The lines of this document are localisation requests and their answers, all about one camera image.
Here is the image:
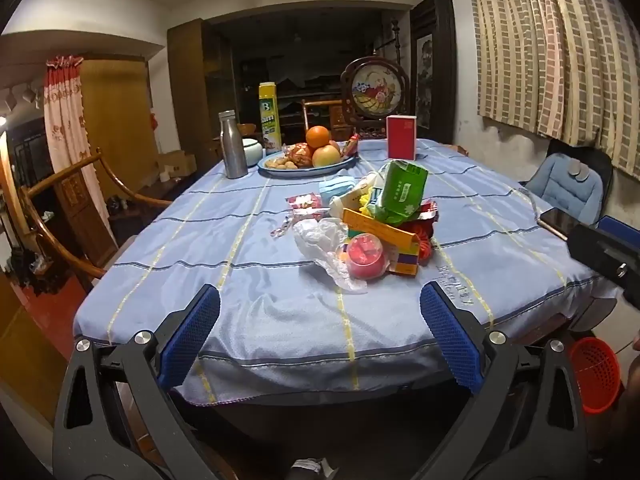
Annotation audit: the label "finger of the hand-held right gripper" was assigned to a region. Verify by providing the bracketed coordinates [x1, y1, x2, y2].
[567, 224, 640, 309]
[598, 215, 640, 241]

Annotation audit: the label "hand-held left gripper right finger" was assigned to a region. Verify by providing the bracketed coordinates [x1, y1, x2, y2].
[415, 281, 588, 480]

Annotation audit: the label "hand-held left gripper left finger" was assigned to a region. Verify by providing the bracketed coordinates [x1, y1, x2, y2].
[52, 284, 236, 480]

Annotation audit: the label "red plastic basket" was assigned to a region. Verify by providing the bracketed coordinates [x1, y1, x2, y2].
[567, 337, 623, 415]

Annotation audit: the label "red foil wrapper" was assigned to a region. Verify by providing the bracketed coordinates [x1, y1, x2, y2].
[410, 199, 441, 261]

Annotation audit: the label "orange striped medicine box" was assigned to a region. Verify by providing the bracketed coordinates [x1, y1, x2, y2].
[341, 208, 420, 277]

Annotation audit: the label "clear red printed wrapper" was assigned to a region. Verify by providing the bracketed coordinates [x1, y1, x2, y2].
[270, 214, 302, 239]

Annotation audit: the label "white plastic bag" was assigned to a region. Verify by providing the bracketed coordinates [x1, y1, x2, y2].
[292, 217, 368, 295]

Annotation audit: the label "white paper cup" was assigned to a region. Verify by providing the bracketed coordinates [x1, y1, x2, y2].
[329, 172, 381, 219]

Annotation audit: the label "blue face mask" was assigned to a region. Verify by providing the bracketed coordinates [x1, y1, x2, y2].
[319, 176, 357, 201]

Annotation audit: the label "black smartphone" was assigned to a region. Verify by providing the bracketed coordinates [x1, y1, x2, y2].
[539, 207, 583, 241]

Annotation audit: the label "blue padded office chair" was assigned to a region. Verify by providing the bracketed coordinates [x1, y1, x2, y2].
[520, 137, 615, 226]

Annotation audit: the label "brown notebook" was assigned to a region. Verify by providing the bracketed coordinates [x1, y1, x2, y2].
[538, 217, 571, 242]

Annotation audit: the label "light blue chair cushion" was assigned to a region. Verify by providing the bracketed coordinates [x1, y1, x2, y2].
[525, 152, 606, 223]

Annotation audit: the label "blue striped tablecloth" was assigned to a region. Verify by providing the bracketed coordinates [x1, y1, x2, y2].
[72, 137, 626, 406]

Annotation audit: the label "pink jelly cup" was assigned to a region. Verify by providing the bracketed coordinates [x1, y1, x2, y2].
[345, 234, 390, 281]

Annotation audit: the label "green tissue pack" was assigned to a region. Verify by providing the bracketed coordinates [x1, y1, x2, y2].
[372, 160, 430, 225]

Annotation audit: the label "red candy wrapper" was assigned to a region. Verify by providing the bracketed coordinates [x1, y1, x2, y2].
[286, 194, 331, 211]

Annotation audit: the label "cardboard box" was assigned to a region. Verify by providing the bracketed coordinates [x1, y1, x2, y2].
[155, 150, 198, 181]

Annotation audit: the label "curved wooden armchair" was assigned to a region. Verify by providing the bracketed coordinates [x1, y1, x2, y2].
[17, 149, 173, 291]

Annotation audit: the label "checkered curtain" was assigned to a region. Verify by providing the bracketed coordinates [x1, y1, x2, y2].
[464, 0, 640, 176]

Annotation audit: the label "steel water bottle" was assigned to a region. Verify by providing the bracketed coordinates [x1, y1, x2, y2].
[218, 110, 249, 179]

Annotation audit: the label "white ceramic jar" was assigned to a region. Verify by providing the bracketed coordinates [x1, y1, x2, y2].
[241, 135, 264, 163]

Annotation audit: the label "blue rimmed fruit plate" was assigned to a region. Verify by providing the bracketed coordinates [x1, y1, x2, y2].
[256, 152, 359, 178]

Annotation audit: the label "red box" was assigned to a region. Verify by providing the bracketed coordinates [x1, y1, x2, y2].
[386, 115, 418, 161]

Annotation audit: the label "red patterned snack bag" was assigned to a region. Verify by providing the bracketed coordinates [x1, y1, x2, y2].
[286, 143, 314, 167]

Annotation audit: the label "apple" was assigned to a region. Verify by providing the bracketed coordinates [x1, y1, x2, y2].
[312, 144, 342, 168]

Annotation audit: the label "yellow spray can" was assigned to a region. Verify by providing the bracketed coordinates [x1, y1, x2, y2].
[258, 81, 283, 156]

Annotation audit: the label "orange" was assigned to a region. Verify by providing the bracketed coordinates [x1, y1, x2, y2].
[305, 125, 332, 150]

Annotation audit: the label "brown wooden cabinet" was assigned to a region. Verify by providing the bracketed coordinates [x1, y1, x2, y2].
[166, 19, 236, 161]

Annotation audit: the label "pink floral curtain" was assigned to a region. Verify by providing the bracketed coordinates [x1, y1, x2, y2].
[42, 55, 111, 231]

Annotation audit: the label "dark wooden framed picture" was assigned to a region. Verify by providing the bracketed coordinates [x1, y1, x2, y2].
[410, 0, 457, 143]

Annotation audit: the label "round decorative table screen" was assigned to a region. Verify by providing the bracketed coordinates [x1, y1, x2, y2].
[341, 56, 411, 133]

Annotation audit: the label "wooden chair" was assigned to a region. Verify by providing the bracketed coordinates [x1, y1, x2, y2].
[300, 99, 351, 143]

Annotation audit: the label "white track spotlights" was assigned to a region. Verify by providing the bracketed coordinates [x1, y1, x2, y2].
[4, 82, 43, 113]

